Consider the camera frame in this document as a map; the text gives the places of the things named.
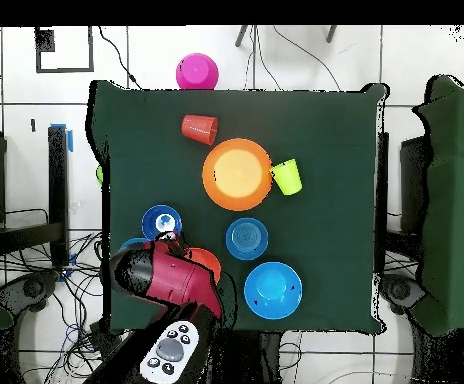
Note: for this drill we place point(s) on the large light orange bowl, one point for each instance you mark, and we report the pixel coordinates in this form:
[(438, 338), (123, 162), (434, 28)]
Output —
[(237, 174)]

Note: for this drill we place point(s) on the shallow red-orange bowl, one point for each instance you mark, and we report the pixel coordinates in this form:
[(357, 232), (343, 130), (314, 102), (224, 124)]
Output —
[(208, 260)]

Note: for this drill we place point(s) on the red-orange cup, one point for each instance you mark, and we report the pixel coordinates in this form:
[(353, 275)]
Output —
[(199, 129)]

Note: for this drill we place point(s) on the light green bowl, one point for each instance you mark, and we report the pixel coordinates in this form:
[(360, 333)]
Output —
[(99, 175)]

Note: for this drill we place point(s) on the large pink bowl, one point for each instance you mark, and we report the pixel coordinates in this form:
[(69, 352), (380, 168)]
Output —
[(196, 72)]

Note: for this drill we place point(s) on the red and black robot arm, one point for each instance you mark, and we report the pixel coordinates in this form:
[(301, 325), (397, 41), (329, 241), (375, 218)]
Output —
[(176, 280)]

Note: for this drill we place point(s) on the small light blue bowl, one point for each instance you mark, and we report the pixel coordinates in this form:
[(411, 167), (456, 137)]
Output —
[(246, 238), (134, 242)]

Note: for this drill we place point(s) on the light green cup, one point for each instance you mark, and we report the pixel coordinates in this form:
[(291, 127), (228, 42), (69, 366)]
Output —
[(286, 178)]

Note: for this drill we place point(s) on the small dark blue bowl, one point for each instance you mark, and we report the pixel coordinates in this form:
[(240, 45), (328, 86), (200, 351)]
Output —
[(152, 228)]

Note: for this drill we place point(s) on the medium blue bowl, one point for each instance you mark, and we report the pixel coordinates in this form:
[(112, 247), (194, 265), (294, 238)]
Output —
[(272, 290)]

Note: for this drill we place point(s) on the dark green tablecloth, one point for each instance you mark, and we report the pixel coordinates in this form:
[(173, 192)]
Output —
[(328, 140)]

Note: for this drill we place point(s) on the grey tripod legs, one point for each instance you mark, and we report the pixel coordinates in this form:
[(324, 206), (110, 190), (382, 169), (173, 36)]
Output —
[(242, 36)]

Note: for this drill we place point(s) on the black power strip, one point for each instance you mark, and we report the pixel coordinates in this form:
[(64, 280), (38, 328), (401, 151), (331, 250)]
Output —
[(102, 338)]

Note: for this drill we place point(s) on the dark grey chair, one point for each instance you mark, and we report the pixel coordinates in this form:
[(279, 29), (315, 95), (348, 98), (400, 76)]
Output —
[(400, 290)]

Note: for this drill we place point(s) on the black chair base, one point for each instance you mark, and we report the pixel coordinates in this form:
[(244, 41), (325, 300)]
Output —
[(32, 288)]

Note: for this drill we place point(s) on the black bench frame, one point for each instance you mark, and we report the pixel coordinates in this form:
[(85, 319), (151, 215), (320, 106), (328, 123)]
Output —
[(58, 180)]

